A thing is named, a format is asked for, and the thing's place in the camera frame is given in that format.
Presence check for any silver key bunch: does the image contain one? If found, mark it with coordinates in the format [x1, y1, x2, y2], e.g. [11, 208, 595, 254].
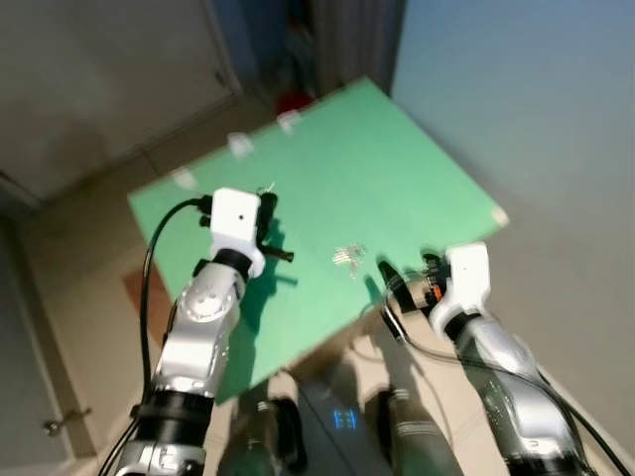
[332, 243, 368, 279]

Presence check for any red object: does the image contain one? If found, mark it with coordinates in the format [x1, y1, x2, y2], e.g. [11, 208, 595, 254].
[276, 89, 314, 115]

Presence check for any grey right robot leg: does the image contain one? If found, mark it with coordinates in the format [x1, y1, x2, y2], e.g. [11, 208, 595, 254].
[375, 387, 457, 476]

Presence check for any grey robot leg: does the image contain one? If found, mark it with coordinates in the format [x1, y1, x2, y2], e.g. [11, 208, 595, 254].
[375, 387, 457, 476]
[218, 397, 309, 476]

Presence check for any grey left robot leg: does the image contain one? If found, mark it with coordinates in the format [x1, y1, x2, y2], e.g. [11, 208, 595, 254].
[218, 397, 309, 476]

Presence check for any grey curtain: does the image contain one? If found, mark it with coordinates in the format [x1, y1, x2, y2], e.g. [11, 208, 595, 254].
[313, 0, 408, 95]

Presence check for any grey door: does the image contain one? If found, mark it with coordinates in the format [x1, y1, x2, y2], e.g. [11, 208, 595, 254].
[0, 218, 100, 467]

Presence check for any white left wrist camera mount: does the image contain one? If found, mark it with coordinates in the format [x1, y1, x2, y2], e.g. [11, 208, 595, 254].
[209, 187, 268, 276]

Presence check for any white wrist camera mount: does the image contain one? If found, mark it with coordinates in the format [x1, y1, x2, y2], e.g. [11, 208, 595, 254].
[429, 243, 493, 334]
[209, 187, 268, 276]

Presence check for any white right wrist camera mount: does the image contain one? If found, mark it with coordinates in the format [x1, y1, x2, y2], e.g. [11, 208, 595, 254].
[429, 243, 493, 334]

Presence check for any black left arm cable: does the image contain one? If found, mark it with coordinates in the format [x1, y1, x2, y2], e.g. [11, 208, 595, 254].
[99, 196, 214, 476]

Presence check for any metal door handle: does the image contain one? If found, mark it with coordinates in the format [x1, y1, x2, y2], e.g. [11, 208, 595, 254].
[42, 407, 92, 437]

